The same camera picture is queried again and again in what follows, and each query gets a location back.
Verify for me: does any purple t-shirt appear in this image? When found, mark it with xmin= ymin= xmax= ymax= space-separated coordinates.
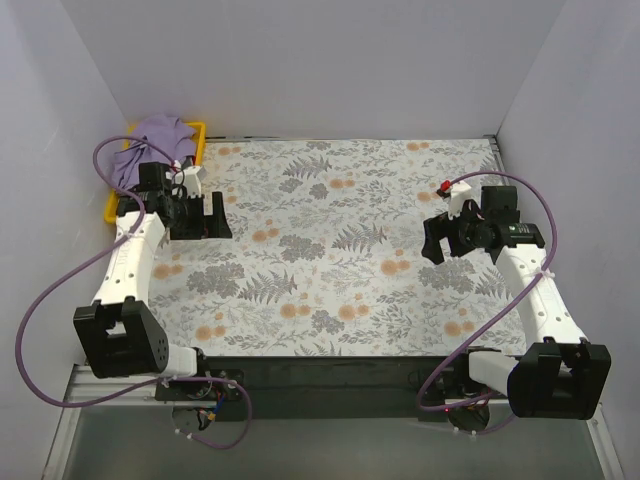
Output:
xmin=111 ymin=114 xmax=197 ymax=190

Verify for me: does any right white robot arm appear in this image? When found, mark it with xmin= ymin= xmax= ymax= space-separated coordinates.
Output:
xmin=422 ymin=181 xmax=611 ymax=420

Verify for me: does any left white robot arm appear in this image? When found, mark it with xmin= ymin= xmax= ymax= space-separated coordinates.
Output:
xmin=73 ymin=162 xmax=232 ymax=400

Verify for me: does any yellow plastic bin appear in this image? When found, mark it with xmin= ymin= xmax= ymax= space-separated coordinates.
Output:
xmin=103 ymin=122 xmax=206 ymax=225

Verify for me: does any floral table mat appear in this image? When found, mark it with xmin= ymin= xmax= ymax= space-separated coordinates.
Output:
xmin=149 ymin=139 xmax=526 ymax=356

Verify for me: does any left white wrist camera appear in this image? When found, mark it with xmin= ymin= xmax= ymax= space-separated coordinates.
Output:
xmin=172 ymin=166 xmax=206 ymax=198

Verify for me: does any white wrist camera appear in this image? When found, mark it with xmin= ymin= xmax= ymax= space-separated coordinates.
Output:
xmin=436 ymin=180 xmax=472 ymax=219
xmin=172 ymin=166 xmax=206 ymax=198

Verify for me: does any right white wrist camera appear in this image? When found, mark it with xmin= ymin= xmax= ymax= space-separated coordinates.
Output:
xmin=436 ymin=180 xmax=472 ymax=219

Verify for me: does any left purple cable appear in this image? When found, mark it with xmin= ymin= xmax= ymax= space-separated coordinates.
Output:
xmin=15 ymin=135 xmax=254 ymax=450

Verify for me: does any purple cable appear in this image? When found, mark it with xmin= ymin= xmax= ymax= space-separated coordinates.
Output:
xmin=416 ymin=169 xmax=559 ymax=437
xmin=15 ymin=135 xmax=254 ymax=450

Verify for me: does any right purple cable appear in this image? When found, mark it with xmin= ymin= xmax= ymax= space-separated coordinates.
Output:
xmin=416 ymin=169 xmax=559 ymax=437

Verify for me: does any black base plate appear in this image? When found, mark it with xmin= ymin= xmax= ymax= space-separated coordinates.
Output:
xmin=155 ymin=354 xmax=489 ymax=422

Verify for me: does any aluminium frame rail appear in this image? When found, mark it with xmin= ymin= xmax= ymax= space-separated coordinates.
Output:
xmin=42 ymin=366 xmax=157 ymax=479

